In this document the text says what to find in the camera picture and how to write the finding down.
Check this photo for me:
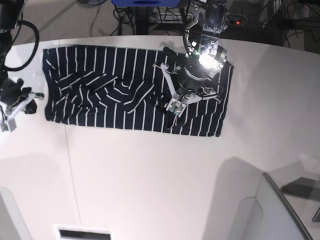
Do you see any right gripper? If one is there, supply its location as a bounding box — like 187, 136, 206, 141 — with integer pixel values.
0, 77, 32, 114

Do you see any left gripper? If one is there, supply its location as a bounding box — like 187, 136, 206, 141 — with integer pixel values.
174, 66, 207, 94

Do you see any navy white striped t-shirt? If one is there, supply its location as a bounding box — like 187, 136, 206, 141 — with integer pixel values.
42, 45, 234, 137

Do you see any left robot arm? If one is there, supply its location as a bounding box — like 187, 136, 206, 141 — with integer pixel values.
178, 0, 229, 98

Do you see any black power strip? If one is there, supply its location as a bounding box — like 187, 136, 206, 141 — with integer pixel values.
227, 14, 249, 27

